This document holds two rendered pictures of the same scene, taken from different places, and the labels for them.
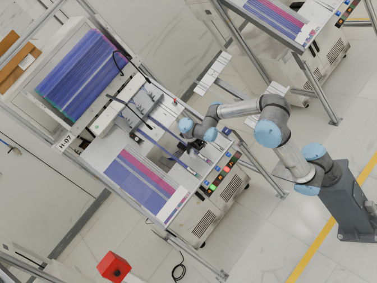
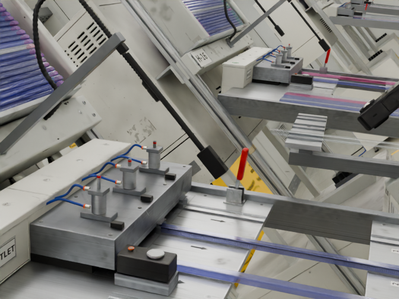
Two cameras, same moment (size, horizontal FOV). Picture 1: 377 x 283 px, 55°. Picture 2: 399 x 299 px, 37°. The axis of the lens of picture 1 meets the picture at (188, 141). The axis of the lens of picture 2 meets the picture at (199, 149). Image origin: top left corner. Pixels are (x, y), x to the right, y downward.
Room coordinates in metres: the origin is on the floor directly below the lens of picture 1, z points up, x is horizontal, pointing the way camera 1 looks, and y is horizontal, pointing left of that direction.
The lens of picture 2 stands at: (1.41, 0.79, 1.18)
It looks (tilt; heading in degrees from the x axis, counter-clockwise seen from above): 2 degrees down; 306
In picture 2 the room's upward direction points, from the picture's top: 38 degrees counter-clockwise
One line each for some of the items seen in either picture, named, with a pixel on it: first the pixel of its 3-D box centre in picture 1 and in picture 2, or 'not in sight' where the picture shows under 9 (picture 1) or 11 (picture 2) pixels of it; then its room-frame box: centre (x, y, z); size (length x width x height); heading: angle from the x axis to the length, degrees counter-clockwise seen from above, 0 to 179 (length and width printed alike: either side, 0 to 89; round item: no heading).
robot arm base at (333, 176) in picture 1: (324, 169); not in sight; (1.21, -0.40, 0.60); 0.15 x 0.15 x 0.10
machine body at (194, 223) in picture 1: (184, 183); not in sight; (2.30, 0.26, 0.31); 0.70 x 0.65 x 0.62; 102
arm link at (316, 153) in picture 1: (315, 158); not in sight; (1.21, -0.40, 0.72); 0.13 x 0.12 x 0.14; 121
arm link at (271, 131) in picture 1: (291, 155); not in sight; (1.14, -0.29, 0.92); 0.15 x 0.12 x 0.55; 121
